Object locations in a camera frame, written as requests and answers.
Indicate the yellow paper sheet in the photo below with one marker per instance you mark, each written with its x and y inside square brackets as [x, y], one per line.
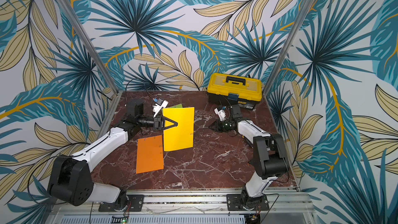
[180, 137]

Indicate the green paper sheet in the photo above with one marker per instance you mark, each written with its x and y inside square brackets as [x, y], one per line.
[177, 106]

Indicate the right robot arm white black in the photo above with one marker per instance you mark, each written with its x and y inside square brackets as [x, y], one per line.
[269, 158]

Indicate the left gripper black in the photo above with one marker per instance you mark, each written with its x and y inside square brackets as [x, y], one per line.
[158, 123]

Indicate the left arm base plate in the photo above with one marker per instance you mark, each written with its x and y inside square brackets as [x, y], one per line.
[126, 203]

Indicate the orange paper sheet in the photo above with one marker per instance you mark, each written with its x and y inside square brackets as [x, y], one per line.
[149, 154]

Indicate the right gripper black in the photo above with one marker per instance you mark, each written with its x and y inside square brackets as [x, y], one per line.
[224, 125]

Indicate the aluminium front rail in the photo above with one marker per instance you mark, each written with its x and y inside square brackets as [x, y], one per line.
[214, 201]

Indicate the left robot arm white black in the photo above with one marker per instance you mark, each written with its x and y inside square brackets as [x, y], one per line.
[70, 178]

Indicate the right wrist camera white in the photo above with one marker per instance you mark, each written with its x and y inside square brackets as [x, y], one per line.
[220, 112]

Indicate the yellow black toolbox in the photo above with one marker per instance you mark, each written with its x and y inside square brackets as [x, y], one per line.
[228, 90]

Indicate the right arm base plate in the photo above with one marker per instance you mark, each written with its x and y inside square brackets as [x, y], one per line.
[239, 202]

